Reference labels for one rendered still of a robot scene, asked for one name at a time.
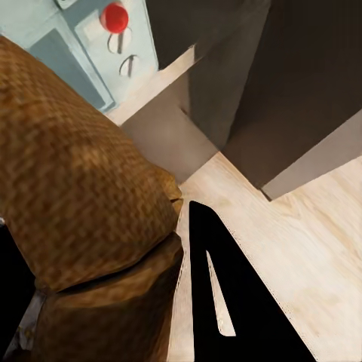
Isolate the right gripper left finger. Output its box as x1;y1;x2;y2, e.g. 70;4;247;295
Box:
0;224;37;362

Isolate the popcorn bag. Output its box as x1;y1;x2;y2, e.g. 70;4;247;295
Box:
0;35;184;362

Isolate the microwave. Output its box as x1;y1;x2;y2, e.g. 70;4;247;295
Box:
0;0;75;45

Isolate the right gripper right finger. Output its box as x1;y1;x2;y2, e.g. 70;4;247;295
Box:
189;201;316;362

